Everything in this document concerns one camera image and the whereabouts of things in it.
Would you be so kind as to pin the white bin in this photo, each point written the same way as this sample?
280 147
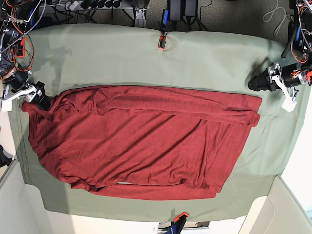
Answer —
277 213
21 206

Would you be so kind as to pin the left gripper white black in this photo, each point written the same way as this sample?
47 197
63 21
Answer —
284 78

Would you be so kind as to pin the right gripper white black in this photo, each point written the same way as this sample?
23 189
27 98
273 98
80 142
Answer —
17 86

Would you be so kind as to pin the red long-sleeve T-shirt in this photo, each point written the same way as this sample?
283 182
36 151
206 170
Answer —
142 142

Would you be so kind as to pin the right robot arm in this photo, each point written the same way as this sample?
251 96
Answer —
17 20

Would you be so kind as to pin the green table cloth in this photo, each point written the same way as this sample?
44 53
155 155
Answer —
79 55

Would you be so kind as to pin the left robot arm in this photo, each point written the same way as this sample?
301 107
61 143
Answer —
299 34

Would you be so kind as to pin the black clamp left edge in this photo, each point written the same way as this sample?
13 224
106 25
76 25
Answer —
4 160

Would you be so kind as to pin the white bin left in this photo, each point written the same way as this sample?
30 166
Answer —
21 206

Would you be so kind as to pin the black power adapter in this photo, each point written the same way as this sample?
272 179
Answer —
182 8

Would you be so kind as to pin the orange black clamp far-left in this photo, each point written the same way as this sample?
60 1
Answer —
19 49

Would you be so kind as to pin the orange black clamp near edge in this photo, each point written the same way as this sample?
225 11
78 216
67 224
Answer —
177 224

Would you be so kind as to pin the aluminium frame bracket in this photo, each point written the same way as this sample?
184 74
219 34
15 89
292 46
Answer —
136 10

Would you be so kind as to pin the blue handled clamp top centre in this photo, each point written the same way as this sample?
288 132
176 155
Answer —
163 30

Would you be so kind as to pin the white bin right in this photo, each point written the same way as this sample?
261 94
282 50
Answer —
277 213

